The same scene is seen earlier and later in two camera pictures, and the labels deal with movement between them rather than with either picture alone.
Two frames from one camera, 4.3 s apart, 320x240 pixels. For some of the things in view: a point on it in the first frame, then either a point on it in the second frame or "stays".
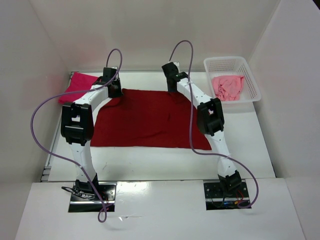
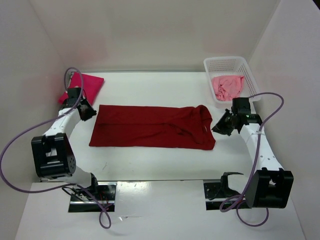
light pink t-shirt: x=227 y=88 stays
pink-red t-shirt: x=79 y=82 stays
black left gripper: x=115 y=91 -> x=87 y=112
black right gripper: x=172 y=85 -> x=225 y=122
